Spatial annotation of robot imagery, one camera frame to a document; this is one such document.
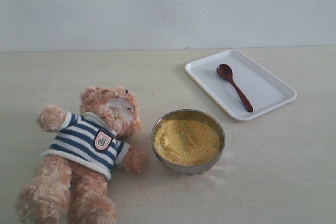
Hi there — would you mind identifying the pink teddy bear striped sweater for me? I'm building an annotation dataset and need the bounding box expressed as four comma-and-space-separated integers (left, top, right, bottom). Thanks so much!
16, 86, 149, 223

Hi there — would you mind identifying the white rectangular plastic tray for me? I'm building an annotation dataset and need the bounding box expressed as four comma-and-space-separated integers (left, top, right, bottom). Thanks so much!
184, 49, 297, 121

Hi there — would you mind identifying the dark red wooden spoon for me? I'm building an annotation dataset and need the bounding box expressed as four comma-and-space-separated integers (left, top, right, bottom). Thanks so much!
216, 63, 254, 113

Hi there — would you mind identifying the steel bowl of millet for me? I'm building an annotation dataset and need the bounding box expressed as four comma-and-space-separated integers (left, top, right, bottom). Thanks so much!
151, 109, 226, 176

